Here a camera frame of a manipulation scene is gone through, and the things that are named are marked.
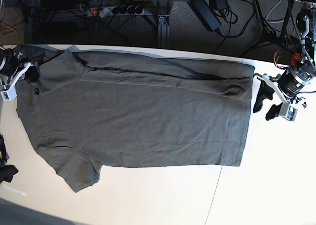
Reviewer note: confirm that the black tripod stand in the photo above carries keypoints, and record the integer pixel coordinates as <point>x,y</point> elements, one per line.
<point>269,35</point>

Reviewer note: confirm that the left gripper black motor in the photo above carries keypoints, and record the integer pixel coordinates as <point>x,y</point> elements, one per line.
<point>287,86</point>

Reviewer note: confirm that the black clothes pile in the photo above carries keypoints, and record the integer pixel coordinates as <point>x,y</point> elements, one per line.
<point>6,171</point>

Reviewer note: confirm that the aluminium frame post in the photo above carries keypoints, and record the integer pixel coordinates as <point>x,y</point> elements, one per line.
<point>163,15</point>

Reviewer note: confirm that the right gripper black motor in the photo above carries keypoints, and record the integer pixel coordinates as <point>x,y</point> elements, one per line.
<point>11,63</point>

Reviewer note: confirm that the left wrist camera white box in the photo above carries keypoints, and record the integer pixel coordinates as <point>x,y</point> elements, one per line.
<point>288,111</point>

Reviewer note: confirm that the black power adapter brick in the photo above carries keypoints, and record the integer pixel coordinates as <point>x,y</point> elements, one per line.
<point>205,14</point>

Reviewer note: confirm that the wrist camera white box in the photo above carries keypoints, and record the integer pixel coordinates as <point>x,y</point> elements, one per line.
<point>9,94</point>
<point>288,111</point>

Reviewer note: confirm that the grey-green T-shirt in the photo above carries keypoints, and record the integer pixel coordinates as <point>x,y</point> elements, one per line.
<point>126,110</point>

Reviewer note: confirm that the grey power strip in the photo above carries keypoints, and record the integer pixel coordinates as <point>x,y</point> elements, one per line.
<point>123,10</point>

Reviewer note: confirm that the robot arm with left gripper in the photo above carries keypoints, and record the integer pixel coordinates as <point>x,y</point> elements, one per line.
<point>304,25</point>

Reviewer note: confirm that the robot arm with right gripper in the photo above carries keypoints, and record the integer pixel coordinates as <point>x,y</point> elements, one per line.
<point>6,29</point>

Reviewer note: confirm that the white label sticker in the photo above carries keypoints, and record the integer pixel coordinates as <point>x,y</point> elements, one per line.
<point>11,189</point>

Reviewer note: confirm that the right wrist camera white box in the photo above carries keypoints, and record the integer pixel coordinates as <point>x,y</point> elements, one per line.
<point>9,94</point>

